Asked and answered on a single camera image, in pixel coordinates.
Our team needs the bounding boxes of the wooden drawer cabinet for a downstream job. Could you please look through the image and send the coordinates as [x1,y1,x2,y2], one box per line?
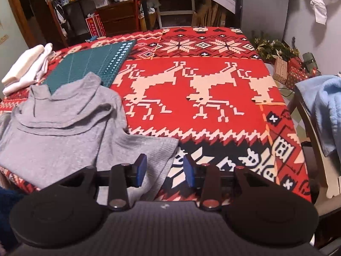
[97,0,140,36]

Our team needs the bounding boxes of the white tied curtain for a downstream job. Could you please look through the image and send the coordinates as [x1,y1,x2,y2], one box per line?
[301,0,341,24]

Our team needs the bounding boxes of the cream folded cloth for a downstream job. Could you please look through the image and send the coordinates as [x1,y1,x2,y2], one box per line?
[1,44,45,84]

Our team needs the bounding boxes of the red printed carton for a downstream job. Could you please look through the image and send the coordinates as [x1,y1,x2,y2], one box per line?
[86,16,99,39]
[94,13,107,37]

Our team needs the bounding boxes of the red patterned blanket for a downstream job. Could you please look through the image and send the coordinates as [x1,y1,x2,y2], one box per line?
[0,27,312,203]

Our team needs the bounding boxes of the green Christmas garland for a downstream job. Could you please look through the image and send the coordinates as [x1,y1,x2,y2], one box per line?
[252,37,300,63]

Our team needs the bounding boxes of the wooden chair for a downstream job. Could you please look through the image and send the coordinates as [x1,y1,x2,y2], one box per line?
[287,87,341,199]

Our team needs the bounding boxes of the black metal rack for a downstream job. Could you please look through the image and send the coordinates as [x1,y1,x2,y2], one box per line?
[62,0,244,32]

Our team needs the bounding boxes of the red metal pole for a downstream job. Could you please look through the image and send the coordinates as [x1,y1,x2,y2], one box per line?
[133,0,142,31]

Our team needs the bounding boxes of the wooden door frame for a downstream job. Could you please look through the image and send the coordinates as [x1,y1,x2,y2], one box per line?
[4,0,68,48]

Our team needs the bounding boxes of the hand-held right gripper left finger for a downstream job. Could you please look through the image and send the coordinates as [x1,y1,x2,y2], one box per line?
[57,153,147,211]

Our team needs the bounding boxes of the gold wall decoration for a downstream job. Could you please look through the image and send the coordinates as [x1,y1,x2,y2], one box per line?
[0,19,10,44]

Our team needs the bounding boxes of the green cutting mat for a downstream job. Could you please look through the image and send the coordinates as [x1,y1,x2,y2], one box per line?
[41,39,137,95]

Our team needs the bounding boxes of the grey knit sweater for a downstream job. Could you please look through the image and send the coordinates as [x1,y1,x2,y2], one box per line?
[0,72,179,202]

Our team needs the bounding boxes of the woven wooden box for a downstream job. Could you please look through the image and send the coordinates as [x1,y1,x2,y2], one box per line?
[273,57,288,83]

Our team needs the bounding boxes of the row of brown cardboard boxes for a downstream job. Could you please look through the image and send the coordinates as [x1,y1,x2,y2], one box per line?
[192,0,230,27]

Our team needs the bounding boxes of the white folded cloth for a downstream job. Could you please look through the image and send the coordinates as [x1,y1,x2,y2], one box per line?
[3,43,56,96]

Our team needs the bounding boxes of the person's dark blue clothing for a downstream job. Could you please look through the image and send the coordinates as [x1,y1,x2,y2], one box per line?
[0,187,27,248]

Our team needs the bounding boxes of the light blue blanket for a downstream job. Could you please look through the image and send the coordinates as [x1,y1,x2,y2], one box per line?
[295,75,341,156]

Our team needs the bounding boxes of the brown paper bag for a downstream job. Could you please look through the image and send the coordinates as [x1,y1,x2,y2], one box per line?
[139,13,157,31]

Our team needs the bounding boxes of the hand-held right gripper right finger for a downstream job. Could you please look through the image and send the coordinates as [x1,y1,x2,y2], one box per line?
[183,156,267,210]

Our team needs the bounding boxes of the red wrapped gifts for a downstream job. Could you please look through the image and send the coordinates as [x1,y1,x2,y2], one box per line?
[285,57,321,90]

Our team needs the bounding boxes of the grey refrigerator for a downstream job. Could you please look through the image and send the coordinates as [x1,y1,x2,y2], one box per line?
[241,0,291,43]

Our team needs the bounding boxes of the white cardboard box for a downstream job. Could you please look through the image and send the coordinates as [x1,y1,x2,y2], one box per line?
[208,0,236,14]

